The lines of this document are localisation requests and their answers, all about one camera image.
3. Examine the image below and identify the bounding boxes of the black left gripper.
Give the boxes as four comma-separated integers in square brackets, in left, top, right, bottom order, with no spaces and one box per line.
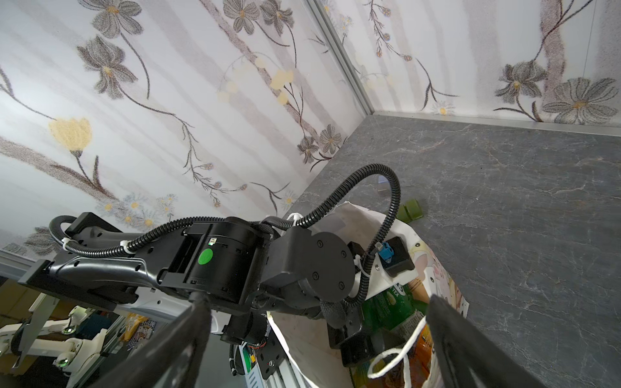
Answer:
[328,307,387,368]

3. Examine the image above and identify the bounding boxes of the green snack packet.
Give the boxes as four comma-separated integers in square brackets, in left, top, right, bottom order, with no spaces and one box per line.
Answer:
[362,284,428,340]

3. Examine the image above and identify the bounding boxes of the green toy block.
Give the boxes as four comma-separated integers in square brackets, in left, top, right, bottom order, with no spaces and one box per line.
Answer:
[396,199,424,224]

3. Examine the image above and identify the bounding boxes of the orange snack packet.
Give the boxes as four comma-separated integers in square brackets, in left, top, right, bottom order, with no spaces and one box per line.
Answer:
[349,325,433,388]

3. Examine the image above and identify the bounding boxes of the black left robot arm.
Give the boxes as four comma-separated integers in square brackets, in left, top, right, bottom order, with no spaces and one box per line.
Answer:
[20,164,401,367]

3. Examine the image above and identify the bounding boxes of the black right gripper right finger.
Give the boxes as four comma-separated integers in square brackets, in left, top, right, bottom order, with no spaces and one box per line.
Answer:
[426,295,543,387]

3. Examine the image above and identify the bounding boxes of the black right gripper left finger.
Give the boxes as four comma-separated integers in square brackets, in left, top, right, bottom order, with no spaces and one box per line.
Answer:
[93,293,212,387]

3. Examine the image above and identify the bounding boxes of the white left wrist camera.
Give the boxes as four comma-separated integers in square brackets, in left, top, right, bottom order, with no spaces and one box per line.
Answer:
[365,236,425,300]

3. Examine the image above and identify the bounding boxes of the white patterned paper bag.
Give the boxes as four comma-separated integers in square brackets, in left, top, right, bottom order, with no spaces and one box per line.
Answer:
[268,202,470,387]

